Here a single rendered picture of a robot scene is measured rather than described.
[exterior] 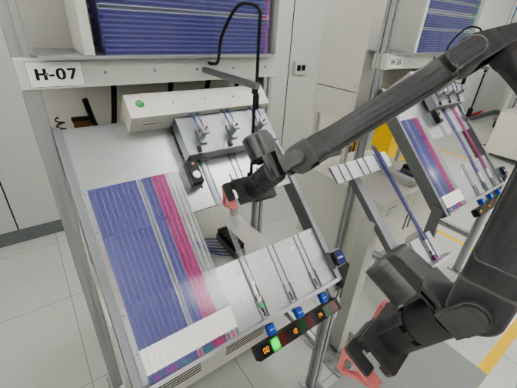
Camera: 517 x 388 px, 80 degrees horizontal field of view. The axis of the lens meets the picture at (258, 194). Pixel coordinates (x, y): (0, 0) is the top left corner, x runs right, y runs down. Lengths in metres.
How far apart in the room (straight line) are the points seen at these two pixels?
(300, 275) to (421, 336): 0.63
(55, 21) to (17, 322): 1.61
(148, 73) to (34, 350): 1.52
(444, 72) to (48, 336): 2.02
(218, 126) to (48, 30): 0.52
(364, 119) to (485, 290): 0.41
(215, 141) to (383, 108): 0.53
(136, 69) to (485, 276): 0.90
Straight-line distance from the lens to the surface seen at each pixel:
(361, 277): 1.49
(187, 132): 1.00
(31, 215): 2.75
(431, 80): 0.73
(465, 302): 0.42
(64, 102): 1.13
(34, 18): 1.10
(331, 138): 0.68
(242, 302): 0.96
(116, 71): 0.97
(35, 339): 2.09
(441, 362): 1.22
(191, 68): 1.04
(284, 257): 1.04
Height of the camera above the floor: 1.48
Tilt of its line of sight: 29 degrees down
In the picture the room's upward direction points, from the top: 3 degrees clockwise
